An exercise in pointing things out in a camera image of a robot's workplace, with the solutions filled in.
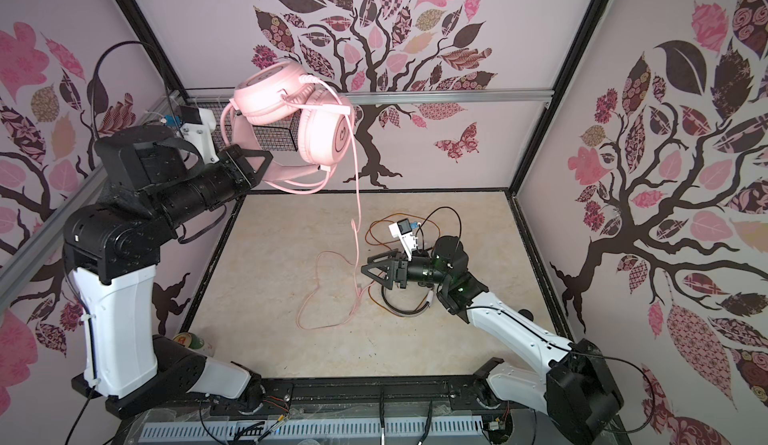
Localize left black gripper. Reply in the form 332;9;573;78
148;142;270;229

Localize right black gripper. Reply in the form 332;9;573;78
365;248;452;295

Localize pink headphone cable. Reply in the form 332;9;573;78
295;75;367;332

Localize pink headphones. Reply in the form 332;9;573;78
219;59;355;195

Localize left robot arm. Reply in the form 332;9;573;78
62;125;272;419

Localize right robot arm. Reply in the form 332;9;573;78
361;236;624;444

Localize white black headphones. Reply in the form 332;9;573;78
380;286;434;318

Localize green drink can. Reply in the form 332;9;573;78
173;332;215;357

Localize orange red headphone cable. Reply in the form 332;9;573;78
364;212;442;311

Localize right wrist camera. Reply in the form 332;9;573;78
389;218;418;260

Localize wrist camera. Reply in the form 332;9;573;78
177;105;218;164
389;218;418;260

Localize black wire basket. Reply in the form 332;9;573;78
190;95;301;152

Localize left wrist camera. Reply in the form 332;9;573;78
177;105;218;164

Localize aluminium rail back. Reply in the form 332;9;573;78
182;87;555;108

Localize aluminium rail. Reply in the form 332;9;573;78
182;87;555;108
0;90;182;313

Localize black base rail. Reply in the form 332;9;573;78
105;371;541;444

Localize white cable duct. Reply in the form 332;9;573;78
134;416;486;444

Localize aluminium rail left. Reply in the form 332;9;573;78
0;90;182;313

